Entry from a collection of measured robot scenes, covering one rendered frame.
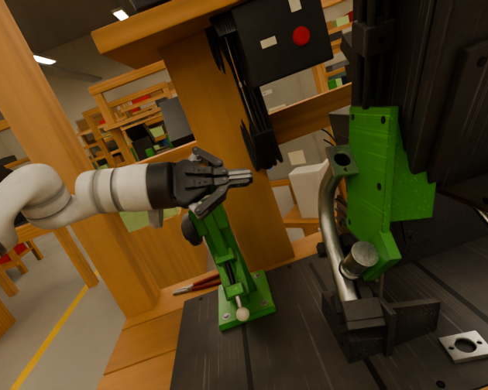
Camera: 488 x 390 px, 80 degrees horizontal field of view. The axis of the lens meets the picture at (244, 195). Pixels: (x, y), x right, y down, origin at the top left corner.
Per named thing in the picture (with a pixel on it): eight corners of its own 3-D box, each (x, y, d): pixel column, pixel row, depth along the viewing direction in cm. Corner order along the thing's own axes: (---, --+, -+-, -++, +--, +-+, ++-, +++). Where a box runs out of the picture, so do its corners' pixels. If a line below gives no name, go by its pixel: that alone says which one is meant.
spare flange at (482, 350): (475, 333, 44) (475, 330, 44) (496, 356, 41) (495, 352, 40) (438, 341, 45) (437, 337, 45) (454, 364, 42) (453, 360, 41)
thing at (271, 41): (335, 57, 58) (316, -27, 53) (256, 87, 58) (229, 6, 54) (315, 66, 70) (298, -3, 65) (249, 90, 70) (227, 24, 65)
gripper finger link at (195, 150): (190, 149, 48) (217, 168, 46) (197, 142, 48) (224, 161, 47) (193, 159, 50) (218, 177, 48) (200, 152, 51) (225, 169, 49)
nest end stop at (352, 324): (374, 329, 49) (386, 325, 45) (339, 334, 49) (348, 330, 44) (371, 321, 49) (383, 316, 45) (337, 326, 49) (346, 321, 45)
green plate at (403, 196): (434, 253, 42) (454, 101, 36) (379, 260, 41) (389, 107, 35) (389, 222, 53) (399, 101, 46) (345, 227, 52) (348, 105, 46)
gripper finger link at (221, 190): (194, 217, 45) (219, 191, 47) (204, 224, 45) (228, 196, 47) (192, 210, 43) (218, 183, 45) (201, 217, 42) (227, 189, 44)
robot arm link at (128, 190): (164, 184, 55) (132, 187, 55) (146, 149, 45) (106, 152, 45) (164, 229, 51) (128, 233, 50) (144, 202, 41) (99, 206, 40)
